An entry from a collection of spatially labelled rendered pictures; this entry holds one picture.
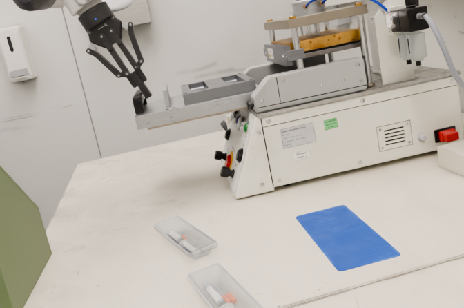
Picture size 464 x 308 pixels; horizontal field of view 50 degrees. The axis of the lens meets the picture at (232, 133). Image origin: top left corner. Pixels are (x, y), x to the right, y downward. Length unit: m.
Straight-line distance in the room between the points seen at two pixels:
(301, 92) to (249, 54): 1.64
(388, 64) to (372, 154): 0.20
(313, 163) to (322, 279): 0.41
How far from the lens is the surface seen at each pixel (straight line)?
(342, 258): 0.80
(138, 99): 1.13
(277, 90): 1.07
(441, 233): 0.85
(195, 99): 1.11
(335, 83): 1.10
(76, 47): 2.65
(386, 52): 1.15
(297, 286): 0.74
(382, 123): 1.14
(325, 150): 1.11
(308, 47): 1.14
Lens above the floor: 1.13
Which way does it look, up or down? 13 degrees down
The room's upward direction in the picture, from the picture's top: 11 degrees counter-clockwise
